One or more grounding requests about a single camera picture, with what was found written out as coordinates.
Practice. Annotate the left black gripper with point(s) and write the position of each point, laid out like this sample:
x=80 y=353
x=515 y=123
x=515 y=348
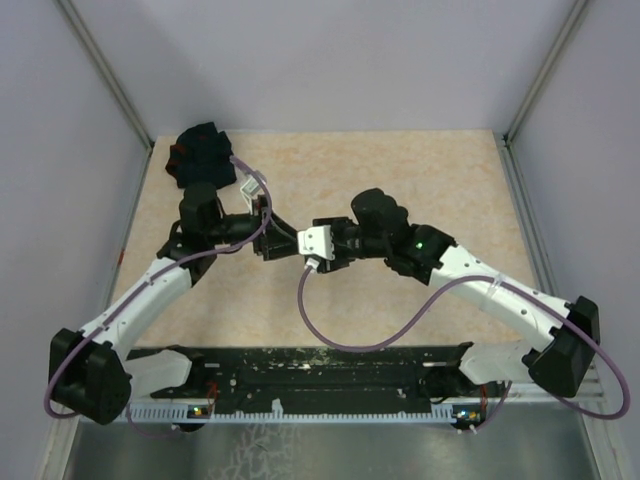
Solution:
x=279 y=240

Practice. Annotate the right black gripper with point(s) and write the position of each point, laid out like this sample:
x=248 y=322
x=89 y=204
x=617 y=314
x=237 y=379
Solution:
x=338 y=261

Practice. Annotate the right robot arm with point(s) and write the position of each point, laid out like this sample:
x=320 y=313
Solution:
x=557 y=336

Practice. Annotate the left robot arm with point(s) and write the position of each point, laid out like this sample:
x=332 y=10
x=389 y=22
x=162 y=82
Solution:
x=90 y=370

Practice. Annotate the dark crumpled cloth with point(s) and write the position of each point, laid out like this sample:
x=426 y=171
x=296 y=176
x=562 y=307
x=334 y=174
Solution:
x=201 y=154

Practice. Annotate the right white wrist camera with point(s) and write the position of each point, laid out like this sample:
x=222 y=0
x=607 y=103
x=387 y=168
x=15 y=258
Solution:
x=316 y=240

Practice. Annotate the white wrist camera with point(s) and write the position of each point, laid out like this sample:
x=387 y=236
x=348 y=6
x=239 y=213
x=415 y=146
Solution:
x=249 y=190
x=316 y=240

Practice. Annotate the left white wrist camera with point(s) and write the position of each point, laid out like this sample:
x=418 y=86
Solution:
x=249 y=190

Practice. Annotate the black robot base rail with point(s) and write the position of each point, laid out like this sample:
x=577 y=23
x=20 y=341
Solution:
x=323 y=380

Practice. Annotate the white cable duct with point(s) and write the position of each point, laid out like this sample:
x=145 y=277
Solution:
x=180 y=413

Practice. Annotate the left aluminium frame post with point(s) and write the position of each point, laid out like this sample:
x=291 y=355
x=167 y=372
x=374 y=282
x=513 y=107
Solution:
x=104 y=70

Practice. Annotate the aluminium frame post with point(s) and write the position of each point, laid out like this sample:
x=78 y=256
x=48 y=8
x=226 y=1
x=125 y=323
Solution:
x=104 y=70
x=566 y=34

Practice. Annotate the right aluminium frame post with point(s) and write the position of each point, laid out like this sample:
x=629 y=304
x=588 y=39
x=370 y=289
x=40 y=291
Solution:
x=566 y=34

